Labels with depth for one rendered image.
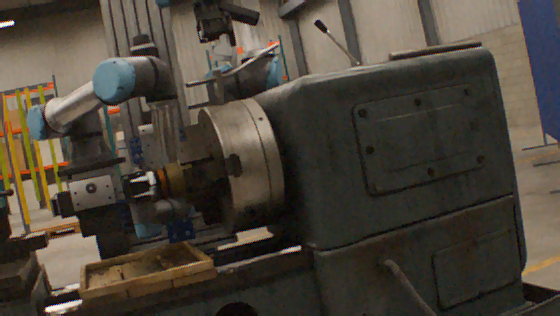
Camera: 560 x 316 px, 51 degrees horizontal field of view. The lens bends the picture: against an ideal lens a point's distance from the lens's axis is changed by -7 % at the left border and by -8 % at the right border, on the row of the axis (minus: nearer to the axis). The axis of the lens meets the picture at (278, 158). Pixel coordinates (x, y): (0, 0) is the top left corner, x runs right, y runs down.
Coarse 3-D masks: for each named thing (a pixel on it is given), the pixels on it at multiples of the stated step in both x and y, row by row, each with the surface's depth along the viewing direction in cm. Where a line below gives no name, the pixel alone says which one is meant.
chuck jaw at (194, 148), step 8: (184, 128) 156; (192, 128) 156; (200, 128) 157; (184, 136) 158; (192, 136) 155; (200, 136) 155; (184, 144) 153; (192, 144) 154; (200, 144) 154; (184, 152) 152; (192, 152) 152; (200, 152) 153; (208, 152) 153; (184, 160) 151; (192, 160) 151; (200, 160) 152; (208, 160) 153
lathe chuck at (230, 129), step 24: (216, 120) 142; (240, 120) 142; (216, 144) 143; (240, 144) 139; (240, 168) 139; (264, 168) 140; (240, 192) 139; (264, 192) 141; (240, 216) 142; (264, 216) 146
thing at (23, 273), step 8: (32, 256) 148; (8, 264) 138; (16, 264) 135; (24, 264) 134; (32, 264) 146; (0, 272) 128; (8, 272) 126; (16, 272) 124; (24, 272) 127; (32, 272) 143; (0, 280) 119; (8, 280) 119; (16, 280) 120; (24, 280) 127; (0, 288) 119; (8, 288) 120; (16, 288) 120; (24, 288) 124; (0, 296) 119; (8, 296) 120; (16, 296) 120
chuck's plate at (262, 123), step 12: (252, 108) 146; (264, 120) 143; (264, 132) 141; (264, 144) 140; (276, 144) 141; (276, 156) 141; (276, 168) 141; (276, 180) 141; (276, 192) 142; (276, 204) 144; (276, 216) 148
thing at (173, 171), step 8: (176, 160) 149; (160, 168) 147; (168, 168) 146; (176, 168) 146; (184, 168) 148; (160, 176) 145; (168, 176) 145; (176, 176) 145; (160, 184) 145; (168, 184) 145; (176, 184) 145; (184, 184) 146; (160, 192) 145; (168, 192) 146; (176, 192) 146; (184, 192) 147
